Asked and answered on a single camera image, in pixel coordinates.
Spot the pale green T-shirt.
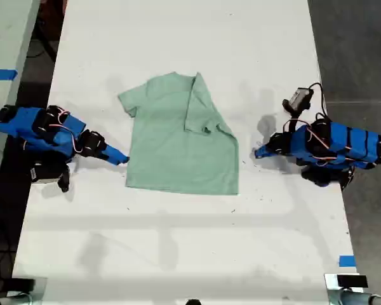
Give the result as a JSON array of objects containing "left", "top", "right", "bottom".
[{"left": 117, "top": 71, "right": 240, "bottom": 196}]

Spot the short blue tape strip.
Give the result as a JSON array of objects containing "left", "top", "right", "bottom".
[{"left": 338, "top": 255, "right": 357, "bottom": 268}]

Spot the white side table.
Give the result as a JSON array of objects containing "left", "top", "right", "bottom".
[{"left": 0, "top": 0, "right": 42, "bottom": 207}]

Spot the white mounting plate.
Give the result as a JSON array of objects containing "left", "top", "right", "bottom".
[{"left": 324, "top": 273, "right": 364, "bottom": 294}]

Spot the small black box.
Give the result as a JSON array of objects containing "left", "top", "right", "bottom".
[
  {"left": 337, "top": 274, "right": 368, "bottom": 288},
  {"left": 10, "top": 278, "right": 36, "bottom": 292}
]

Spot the grey metal pipe clamp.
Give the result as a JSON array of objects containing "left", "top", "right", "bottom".
[
  {"left": 328, "top": 287, "right": 381, "bottom": 305},
  {"left": 0, "top": 276, "right": 48, "bottom": 305}
]

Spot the black camera stalk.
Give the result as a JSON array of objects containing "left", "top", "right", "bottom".
[
  {"left": 57, "top": 167, "right": 71, "bottom": 193},
  {"left": 288, "top": 108, "right": 307, "bottom": 133}
]

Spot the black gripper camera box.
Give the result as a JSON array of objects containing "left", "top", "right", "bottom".
[
  {"left": 30, "top": 163, "right": 62, "bottom": 184},
  {"left": 282, "top": 87, "right": 314, "bottom": 114}
]

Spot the black camera cable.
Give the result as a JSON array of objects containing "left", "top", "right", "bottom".
[{"left": 307, "top": 82, "right": 328, "bottom": 121}]

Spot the black floor cable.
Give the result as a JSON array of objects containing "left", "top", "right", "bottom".
[{"left": 25, "top": 37, "right": 57, "bottom": 62}]

